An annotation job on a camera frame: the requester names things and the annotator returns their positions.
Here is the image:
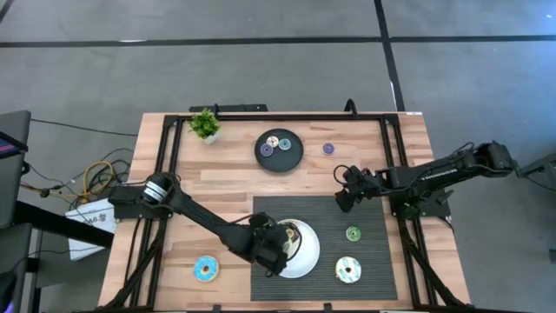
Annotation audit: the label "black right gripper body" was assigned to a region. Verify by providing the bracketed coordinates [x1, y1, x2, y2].
[342, 166, 384, 199]

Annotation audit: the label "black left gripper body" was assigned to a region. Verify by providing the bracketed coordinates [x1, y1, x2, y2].
[249, 212, 290, 276]

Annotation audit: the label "large white donut blue drizzle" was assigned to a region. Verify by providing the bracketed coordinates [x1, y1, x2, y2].
[334, 256, 362, 284]

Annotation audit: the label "large blue frosted donut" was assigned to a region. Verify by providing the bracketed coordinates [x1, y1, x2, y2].
[193, 255, 221, 283]

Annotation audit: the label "grey woven placemat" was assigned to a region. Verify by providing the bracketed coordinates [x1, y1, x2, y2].
[250, 195, 399, 303]

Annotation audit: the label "white round plate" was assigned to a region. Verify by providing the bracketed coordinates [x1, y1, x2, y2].
[268, 218, 321, 279]

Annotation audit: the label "dark grey round plate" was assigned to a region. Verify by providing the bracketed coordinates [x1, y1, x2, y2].
[254, 128, 304, 173]

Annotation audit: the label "black device box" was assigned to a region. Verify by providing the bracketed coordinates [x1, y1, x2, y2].
[189, 103, 269, 113]

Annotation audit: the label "green plant in white pot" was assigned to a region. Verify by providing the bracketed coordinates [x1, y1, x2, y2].
[187, 108, 222, 146]

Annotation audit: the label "grey metal stand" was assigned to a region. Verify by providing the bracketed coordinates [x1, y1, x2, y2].
[515, 151, 556, 192]

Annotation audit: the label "white cardboard box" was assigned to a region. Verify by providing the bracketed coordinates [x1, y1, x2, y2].
[64, 197, 119, 262]

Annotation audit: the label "black desk beam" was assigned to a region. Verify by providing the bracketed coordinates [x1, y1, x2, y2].
[15, 200, 115, 250]

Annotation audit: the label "grey desk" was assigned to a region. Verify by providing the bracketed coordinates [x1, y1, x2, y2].
[0, 110, 32, 230]

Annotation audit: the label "black aluminium table frame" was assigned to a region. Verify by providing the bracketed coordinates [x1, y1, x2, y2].
[97, 113, 473, 313]

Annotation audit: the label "yellow cable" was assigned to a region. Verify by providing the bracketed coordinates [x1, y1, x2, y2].
[81, 160, 116, 197]

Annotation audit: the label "black floor cables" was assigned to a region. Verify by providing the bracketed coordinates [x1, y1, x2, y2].
[19, 147, 136, 210]

